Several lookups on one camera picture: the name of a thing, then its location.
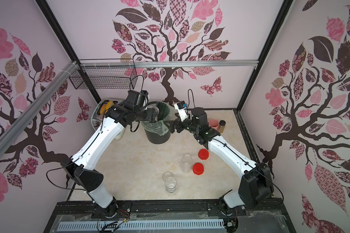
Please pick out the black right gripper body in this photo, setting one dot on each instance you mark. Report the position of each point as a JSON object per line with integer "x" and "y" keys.
{"x": 179, "y": 125}

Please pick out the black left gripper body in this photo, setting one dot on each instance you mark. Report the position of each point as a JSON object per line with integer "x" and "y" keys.
{"x": 147, "y": 115}

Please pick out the black trash bin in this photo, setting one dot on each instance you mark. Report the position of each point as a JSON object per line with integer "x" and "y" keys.
{"x": 157, "y": 139}

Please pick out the red jar lid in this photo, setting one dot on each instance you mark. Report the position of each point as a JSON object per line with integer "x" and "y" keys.
{"x": 203, "y": 154}
{"x": 198, "y": 169}

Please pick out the oatmeal jar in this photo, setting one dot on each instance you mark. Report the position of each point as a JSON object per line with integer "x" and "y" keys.
{"x": 186, "y": 163}

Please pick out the clear jar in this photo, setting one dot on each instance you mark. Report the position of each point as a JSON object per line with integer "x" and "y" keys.
{"x": 171, "y": 184}

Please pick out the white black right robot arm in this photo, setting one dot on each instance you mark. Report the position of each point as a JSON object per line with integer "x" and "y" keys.
{"x": 256, "y": 183}

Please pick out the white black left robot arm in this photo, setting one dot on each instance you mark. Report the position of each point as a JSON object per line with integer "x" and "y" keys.
{"x": 81, "y": 168}

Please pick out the clear plastic bin liner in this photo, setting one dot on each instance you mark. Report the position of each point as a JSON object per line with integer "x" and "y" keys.
{"x": 166, "y": 112}

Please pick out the pink plastic cup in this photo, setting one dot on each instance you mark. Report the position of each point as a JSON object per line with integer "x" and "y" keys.
{"x": 213, "y": 123}

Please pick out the brown spice jar black lid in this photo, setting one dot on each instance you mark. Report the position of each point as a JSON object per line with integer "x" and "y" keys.
{"x": 221, "y": 126}

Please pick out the yellow toast slice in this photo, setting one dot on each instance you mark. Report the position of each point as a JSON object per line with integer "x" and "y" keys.
{"x": 105, "y": 106}

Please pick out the mint green toaster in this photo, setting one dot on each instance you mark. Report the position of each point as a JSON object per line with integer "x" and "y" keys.
{"x": 97, "y": 119}

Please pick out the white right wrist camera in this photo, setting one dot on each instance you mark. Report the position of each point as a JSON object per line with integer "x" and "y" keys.
{"x": 182, "y": 110}

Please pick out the back aluminium rail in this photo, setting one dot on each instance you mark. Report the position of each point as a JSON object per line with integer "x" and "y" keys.
{"x": 171, "y": 64}

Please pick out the aluminium rail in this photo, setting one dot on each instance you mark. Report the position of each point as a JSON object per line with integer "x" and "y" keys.
{"x": 171, "y": 64}
{"x": 14, "y": 131}

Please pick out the black wire basket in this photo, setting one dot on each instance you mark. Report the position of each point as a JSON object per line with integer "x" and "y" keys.
{"x": 106, "y": 75}

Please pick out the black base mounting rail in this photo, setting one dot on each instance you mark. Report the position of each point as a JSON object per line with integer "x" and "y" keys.
{"x": 270, "y": 217}

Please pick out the white slotted cable duct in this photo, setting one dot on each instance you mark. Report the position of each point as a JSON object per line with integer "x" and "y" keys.
{"x": 139, "y": 225}

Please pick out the left aluminium rail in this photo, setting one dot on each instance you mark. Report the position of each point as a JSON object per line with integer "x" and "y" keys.
{"x": 14, "y": 131}

